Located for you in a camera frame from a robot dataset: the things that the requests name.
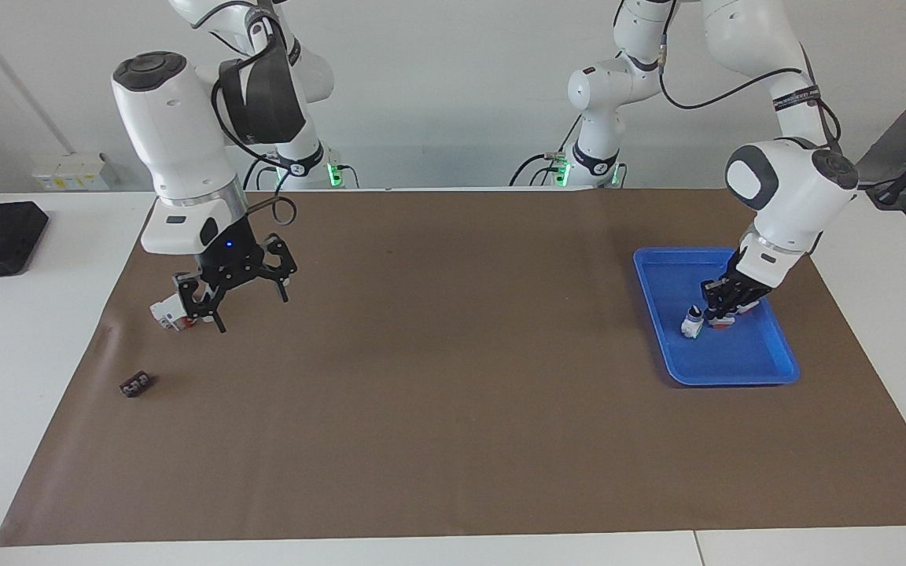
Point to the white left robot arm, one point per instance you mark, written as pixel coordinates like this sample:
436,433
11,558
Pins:
791,189

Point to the white circuit breaker red lever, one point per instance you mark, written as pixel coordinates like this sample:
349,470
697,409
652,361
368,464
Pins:
163,312

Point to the brown table mat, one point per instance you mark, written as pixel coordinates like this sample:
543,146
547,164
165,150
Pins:
453,409

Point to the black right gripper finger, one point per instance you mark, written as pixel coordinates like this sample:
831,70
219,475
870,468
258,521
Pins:
281,263
197,295

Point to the selector switch orange base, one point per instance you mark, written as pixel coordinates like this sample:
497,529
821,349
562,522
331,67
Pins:
692,324

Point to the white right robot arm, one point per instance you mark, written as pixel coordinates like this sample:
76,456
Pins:
178,134

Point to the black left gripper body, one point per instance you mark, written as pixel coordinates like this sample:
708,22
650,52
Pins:
748,281

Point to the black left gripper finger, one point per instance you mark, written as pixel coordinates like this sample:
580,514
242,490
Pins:
738,309
714,299

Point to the blue plastic tray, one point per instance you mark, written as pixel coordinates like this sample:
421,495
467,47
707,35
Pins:
736,358

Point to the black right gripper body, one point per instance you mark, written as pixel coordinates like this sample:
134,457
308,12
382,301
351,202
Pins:
233,255

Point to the white wall outlet box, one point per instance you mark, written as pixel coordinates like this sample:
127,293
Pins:
75,173

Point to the selector switch red base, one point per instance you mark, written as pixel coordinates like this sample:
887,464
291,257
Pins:
724,324

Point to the small dark terminal block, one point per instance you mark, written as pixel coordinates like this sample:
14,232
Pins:
136,385

